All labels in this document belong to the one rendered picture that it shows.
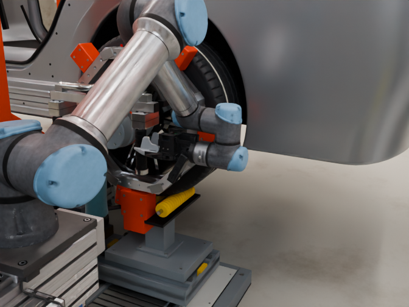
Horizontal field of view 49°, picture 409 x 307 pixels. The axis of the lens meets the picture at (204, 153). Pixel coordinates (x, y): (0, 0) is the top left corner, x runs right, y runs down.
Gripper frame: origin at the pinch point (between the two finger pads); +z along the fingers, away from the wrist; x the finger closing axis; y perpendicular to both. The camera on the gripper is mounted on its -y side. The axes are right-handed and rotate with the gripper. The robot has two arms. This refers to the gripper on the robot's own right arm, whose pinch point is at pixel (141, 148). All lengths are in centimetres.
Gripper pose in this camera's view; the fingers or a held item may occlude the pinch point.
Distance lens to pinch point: 144.3
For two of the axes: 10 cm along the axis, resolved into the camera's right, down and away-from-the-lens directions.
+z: -9.1, -1.5, 3.9
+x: -4.2, 2.7, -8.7
